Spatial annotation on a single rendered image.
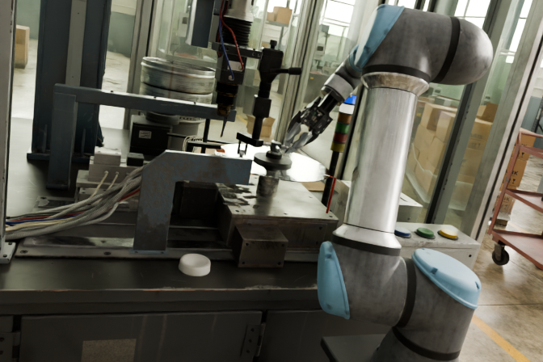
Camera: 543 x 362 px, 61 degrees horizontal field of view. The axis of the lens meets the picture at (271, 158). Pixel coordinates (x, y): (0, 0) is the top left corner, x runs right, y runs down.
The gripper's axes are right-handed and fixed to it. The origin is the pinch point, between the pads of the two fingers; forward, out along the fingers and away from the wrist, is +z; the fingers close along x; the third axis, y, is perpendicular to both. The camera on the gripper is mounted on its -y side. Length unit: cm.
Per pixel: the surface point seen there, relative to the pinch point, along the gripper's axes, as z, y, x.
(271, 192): 12.4, 1.9, 4.0
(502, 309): -18, -119, 183
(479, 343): 7, -83, 155
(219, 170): 15.4, 22.9, -12.9
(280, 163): 4.5, 5.9, 0.2
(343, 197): -0.1, -6.0, 23.8
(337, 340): 25, 45, 24
